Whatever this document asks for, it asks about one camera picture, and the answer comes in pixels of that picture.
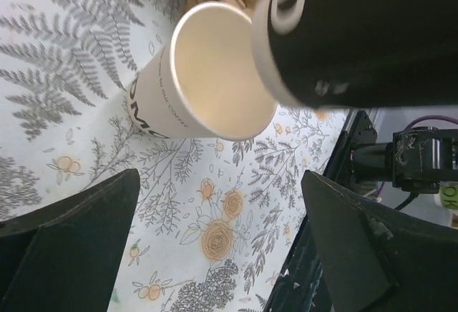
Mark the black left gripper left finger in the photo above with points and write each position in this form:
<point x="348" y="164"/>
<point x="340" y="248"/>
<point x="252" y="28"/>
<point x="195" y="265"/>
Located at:
<point x="66" y="256"/>

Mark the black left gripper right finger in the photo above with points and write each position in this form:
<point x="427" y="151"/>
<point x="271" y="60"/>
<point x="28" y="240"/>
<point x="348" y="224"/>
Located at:
<point x="375" y="258"/>

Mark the black paper coffee cup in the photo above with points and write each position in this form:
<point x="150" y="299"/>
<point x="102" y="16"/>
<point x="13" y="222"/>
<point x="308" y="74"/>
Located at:
<point x="329" y="54"/>

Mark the white paper coffee cup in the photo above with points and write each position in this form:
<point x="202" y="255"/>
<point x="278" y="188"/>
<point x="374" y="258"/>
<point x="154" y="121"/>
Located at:
<point x="203" y="82"/>

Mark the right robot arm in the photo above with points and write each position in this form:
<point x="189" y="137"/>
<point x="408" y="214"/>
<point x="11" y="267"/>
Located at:
<point x="417" y="159"/>

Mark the floral patterned table mat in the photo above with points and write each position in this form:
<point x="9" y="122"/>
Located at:
<point x="214" y="219"/>

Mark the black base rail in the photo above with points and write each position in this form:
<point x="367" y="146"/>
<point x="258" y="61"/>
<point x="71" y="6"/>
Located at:
<point x="300" y="285"/>

